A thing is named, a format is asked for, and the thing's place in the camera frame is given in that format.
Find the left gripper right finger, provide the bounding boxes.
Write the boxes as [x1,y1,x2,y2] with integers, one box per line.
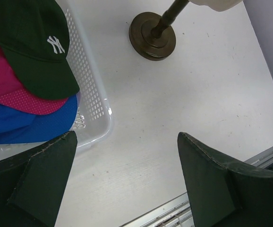
[177,132,273,227]

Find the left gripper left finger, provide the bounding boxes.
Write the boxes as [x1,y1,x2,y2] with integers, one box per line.
[0,131,77,227]

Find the pink perforated cap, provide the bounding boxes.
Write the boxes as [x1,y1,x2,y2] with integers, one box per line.
[0,48,68,115]

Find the wooden mannequin head stand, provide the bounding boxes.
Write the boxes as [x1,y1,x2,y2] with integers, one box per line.
[128,0,190,61]

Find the aluminium frame rails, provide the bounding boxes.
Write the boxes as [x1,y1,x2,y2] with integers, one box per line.
[128,142,273,227]

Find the blue perforated cap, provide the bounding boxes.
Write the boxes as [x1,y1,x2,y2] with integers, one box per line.
[0,95,78,144]

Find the green NY baseball cap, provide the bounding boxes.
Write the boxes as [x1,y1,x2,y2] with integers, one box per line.
[0,0,80,100]

